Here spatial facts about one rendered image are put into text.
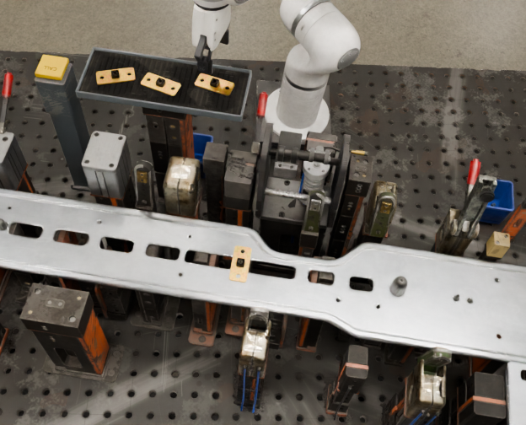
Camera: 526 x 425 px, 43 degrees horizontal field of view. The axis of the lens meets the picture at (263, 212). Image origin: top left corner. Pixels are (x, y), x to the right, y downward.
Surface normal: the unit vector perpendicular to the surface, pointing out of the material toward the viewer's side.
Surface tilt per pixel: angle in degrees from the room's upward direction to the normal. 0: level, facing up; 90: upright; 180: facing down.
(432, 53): 0
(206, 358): 0
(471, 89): 0
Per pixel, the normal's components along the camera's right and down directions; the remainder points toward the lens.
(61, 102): -0.15, 0.84
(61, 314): 0.04, -0.51
